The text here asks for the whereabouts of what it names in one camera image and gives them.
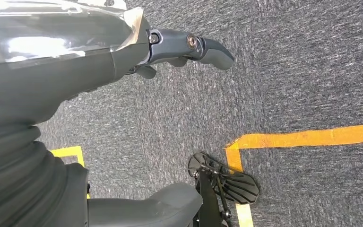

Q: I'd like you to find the yellow tape floor square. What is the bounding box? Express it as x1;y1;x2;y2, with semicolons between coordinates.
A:
225;123;363;227

